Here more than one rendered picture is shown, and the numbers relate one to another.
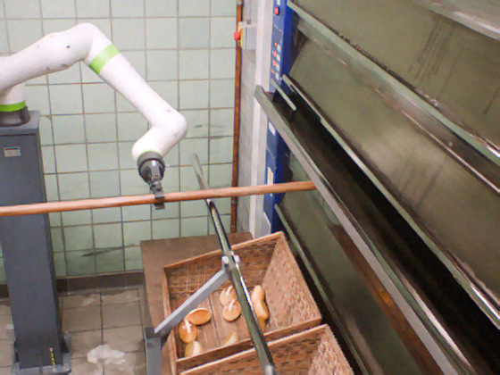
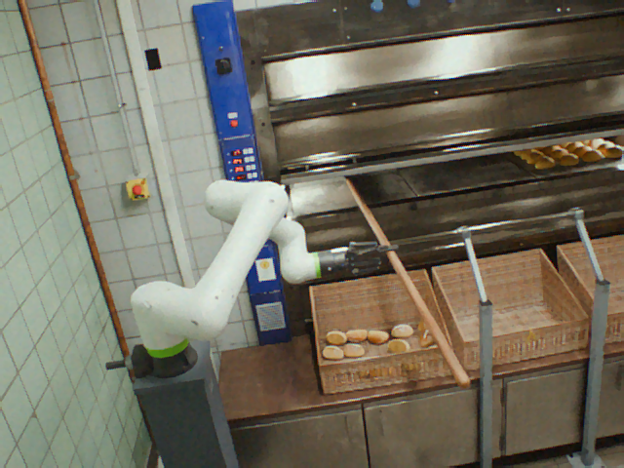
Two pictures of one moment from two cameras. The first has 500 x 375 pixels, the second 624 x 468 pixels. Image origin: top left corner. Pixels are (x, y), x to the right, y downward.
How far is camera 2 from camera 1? 281 cm
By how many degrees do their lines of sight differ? 69
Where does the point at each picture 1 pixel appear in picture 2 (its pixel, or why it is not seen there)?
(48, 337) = not seen: outside the picture
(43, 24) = not seen: outside the picture
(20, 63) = (262, 232)
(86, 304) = not seen: outside the picture
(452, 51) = (501, 43)
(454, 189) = (525, 100)
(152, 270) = (274, 407)
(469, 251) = (554, 112)
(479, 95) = (535, 49)
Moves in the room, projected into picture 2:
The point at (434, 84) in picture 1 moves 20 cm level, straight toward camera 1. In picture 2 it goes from (503, 59) to (552, 57)
